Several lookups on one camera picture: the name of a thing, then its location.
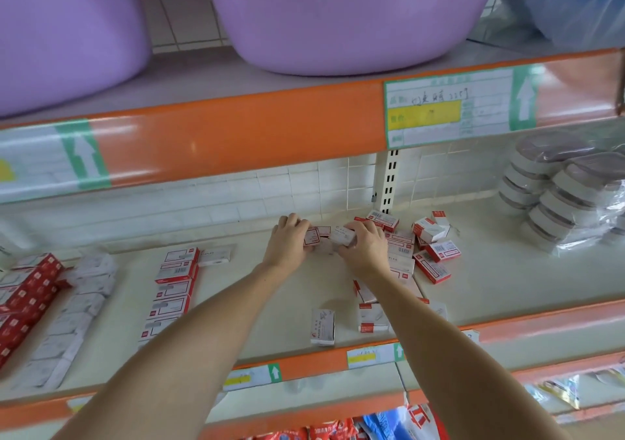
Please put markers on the person's right hand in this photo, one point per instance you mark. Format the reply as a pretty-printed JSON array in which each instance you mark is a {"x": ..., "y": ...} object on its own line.
[{"x": 366, "y": 251}]

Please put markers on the person's left hand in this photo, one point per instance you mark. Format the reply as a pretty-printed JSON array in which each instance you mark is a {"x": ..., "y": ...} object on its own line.
[{"x": 285, "y": 244}]

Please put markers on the pile of red white boxes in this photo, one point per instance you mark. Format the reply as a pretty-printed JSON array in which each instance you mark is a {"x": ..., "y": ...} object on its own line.
[{"x": 430, "y": 249}]

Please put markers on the white shelf with orange edges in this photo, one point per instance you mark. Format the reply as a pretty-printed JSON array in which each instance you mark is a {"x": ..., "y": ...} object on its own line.
[{"x": 508, "y": 269}]

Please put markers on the person's right forearm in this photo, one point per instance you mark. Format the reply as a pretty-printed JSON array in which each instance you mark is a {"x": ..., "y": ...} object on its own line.
[{"x": 459, "y": 366}]

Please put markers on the person's left forearm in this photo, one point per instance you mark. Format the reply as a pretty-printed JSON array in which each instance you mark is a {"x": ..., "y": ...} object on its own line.
[{"x": 166, "y": 366}]

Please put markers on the white perforated shelf upright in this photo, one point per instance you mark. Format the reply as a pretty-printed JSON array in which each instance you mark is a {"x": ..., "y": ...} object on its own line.
[{"x": 389, "y": 181}]

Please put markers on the small price label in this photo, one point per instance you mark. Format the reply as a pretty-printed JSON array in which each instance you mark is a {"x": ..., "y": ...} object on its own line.
[
  {"x": 252, "y": 377},
  {"x": 374, "y": 355},
  {"x": 80, "y": 403}
]

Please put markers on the white handwritten label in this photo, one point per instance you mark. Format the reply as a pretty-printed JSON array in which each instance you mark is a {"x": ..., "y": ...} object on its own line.
[{"x": 472, "y": 336}]

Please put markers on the large label with green arrow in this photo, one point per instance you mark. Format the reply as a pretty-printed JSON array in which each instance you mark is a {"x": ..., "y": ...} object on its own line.
[
  {"x": 59, "y": 159},
  {"x": 459, "y": 106}
]

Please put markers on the pile of large red bags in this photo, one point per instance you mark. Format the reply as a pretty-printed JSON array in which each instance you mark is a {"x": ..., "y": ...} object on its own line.
[{"x": 391, "y": 423}]

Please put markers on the stacks of wrapped containers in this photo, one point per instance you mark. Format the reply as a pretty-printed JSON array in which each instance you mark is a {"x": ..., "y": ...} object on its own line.
[{"x": 566, "y": 190}]

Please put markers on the purple plastic basin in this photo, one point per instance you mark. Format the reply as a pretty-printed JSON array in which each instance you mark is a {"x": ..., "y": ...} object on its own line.
[
  {"x": 352, "y": 15},
  {"x": 68, "y": 34}
]

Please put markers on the blue plastic bag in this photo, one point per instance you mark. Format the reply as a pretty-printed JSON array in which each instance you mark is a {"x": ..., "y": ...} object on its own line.
[{"x": 566, "y": 0}]

